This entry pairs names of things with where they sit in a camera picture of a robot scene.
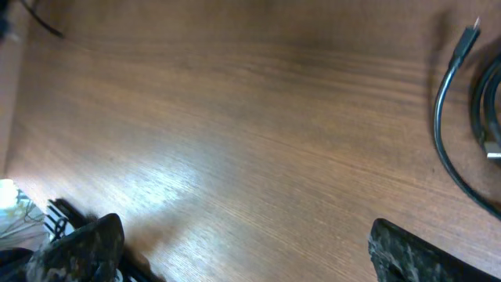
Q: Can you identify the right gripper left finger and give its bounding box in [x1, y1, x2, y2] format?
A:
[1, 213, 124, 282]

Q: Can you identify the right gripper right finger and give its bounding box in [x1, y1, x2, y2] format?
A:
[368, 218, 500, 282]

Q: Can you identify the black micro USB cable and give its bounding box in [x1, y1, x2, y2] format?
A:
[432, 16, 501, 220]

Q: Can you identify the thin black USB cable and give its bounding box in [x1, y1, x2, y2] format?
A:
[19, 0, 66, 39]

